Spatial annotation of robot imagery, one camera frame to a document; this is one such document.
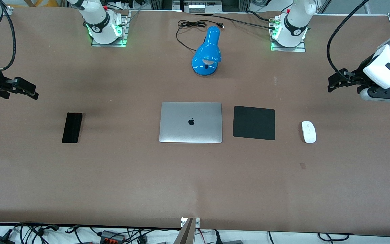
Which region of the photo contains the white computer mouse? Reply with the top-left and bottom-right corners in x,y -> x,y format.
301,121 -> 317,144

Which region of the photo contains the black smartphone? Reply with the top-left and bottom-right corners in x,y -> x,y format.
62,112 -> 83,143

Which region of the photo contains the black mouse pad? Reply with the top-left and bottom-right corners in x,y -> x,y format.
233,106 -> 276,141

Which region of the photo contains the blue desk lamp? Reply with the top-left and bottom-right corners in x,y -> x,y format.
191,26 -> 222,76

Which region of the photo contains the white power strip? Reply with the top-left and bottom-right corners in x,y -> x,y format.
188,3 -> 216,13

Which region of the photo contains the silver closed laptop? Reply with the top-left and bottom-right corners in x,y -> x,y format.
159,102 -> 223,143

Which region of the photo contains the orange black connector box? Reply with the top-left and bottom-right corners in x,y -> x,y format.
100,230 -> 126,243

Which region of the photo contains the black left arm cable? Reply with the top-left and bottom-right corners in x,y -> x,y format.
327,0 -> 371,80

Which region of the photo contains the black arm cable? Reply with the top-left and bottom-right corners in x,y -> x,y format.
0,0 -> 17,72
327,0 -> 371,80

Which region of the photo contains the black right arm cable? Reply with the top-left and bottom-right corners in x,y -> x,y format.
0,0 -> 17,72

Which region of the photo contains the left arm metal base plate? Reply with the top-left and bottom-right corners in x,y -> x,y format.
270,38 -> 306,53

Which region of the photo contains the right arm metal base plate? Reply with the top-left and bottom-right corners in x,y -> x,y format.
91,10 -> 130,47

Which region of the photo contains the long black table cable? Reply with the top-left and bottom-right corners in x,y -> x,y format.
192,13 -> 278,31

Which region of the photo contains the black lamp power cord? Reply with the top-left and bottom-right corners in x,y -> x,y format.
176,20 -> 225,52

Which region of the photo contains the grey metal post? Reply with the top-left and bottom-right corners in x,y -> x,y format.
174,217 -> 201,244

